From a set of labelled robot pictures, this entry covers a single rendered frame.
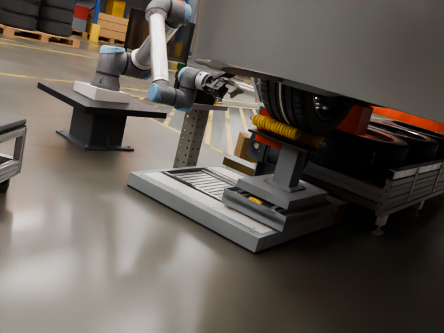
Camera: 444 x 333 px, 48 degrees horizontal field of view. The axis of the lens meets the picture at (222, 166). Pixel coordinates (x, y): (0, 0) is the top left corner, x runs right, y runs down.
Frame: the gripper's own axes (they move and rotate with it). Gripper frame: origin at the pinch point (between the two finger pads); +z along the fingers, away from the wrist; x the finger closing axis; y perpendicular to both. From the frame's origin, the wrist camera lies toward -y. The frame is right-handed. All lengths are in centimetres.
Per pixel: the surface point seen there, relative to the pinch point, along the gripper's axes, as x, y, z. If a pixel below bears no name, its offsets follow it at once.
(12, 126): 40, 84, -42
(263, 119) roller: -13.0, 3.0, 11.2
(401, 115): -186, -178, -3
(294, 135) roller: -14.5, 4.5, 29.5
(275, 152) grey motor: -55, -9, 1
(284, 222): -33, 38, 42
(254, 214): -35, 40, 26
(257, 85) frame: 1.2, -4.2, 6.1
